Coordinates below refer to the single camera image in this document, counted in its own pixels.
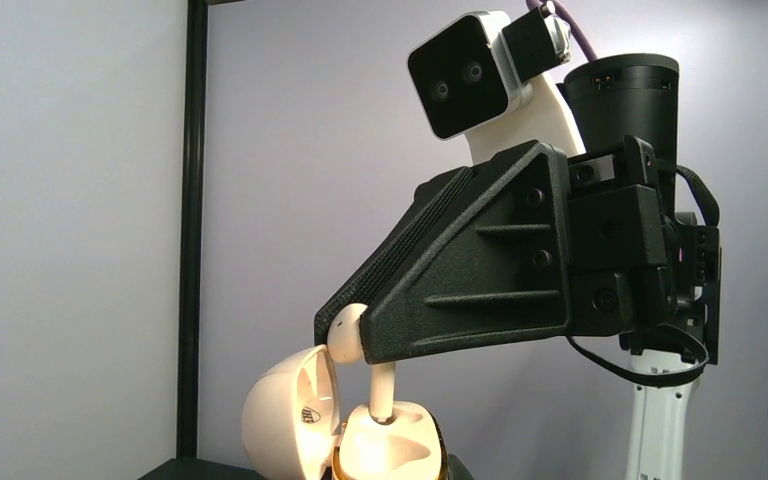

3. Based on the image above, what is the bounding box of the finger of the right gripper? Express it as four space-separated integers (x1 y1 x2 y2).
313 167 474 345

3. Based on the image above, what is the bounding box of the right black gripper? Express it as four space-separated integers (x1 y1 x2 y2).
360 135 721 365

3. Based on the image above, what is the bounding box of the white earbud table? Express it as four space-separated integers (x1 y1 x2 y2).
326 303 396 424

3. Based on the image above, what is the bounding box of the beige small earbuds case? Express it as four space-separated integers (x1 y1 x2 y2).
241 345 450 479

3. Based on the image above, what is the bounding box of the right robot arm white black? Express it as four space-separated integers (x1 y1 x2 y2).
313 54 721 479

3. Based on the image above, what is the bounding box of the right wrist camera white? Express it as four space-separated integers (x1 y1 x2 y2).
407 1 585 165

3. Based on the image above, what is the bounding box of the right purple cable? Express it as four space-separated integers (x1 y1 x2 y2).
526 0 601 64

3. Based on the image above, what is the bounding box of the black enclosure frame post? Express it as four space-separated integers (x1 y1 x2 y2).
176 1 209 459

